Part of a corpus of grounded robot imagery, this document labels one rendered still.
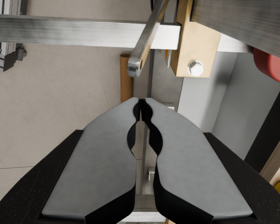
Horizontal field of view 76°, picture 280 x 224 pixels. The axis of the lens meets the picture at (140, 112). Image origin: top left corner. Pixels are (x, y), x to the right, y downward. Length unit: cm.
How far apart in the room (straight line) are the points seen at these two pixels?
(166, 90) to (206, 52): 22
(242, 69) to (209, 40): 30
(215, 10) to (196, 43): 8
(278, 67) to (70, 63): 111
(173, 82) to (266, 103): 20
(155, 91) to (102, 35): 24
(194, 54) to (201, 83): 32
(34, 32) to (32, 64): 105
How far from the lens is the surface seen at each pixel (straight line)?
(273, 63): 27
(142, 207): 32
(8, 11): 103
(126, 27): 25
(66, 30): 27
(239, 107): 54
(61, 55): 123
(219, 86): 59
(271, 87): 46
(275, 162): 42
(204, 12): 21
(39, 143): 170
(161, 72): 44
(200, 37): 26
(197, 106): 60
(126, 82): 113
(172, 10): 33
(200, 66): 25
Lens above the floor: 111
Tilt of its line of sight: 57 degrees down
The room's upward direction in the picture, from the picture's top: 178 degrees clockwise
